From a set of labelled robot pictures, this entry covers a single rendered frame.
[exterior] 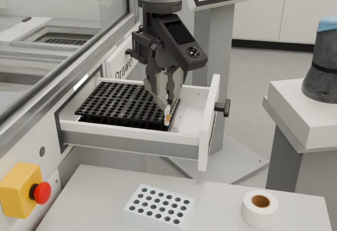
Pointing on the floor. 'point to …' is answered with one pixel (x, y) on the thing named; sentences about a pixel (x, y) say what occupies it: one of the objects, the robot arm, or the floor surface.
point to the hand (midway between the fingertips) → (168, 104)
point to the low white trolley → (230, 189)
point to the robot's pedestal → (302, 167)
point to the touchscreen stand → (206, 77)
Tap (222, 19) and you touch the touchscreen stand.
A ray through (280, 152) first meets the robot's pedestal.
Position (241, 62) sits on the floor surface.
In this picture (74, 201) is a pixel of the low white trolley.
